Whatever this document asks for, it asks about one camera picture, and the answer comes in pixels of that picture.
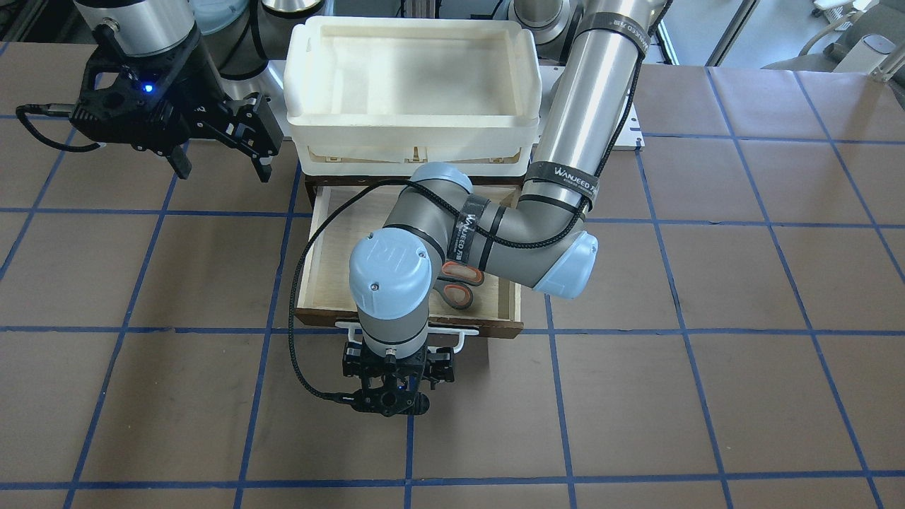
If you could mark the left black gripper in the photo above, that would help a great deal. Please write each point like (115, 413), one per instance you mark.
(351, 359)

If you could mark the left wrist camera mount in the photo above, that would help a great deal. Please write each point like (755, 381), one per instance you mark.
(392, 397)

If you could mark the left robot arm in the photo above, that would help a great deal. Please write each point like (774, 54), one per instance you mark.
(540, 243)

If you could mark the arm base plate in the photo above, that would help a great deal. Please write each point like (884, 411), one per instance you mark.
(630, 136)

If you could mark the wooden drawer with white handle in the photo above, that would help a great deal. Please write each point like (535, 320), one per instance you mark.
(355, 266)

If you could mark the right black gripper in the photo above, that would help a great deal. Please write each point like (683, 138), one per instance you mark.
(189, 90)

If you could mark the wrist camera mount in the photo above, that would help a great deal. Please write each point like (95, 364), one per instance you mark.
(392, 397)
(125, 101)

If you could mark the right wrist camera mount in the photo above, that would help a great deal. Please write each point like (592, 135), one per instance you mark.
(125, 101)

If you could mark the white foam tray box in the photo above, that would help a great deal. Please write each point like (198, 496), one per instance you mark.
(382, 96)

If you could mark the grey orange scissors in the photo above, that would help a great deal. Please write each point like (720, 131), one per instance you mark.
(454, 284)

